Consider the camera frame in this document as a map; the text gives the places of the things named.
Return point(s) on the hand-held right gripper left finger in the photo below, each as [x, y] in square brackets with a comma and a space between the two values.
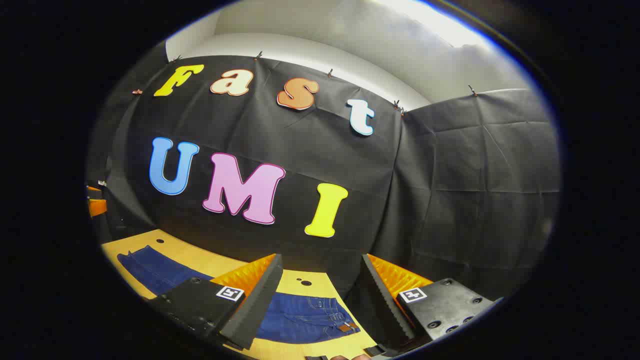
[260, 295]

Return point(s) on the blue denim jeans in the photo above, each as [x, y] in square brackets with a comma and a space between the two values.
[300, 315]

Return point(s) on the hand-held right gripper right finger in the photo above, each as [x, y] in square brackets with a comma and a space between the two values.
[375, 295]

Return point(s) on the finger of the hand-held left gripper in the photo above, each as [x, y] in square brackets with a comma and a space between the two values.
[98, 206]

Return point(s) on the black backdrop cloth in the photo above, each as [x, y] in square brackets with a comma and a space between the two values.
[310, 150]

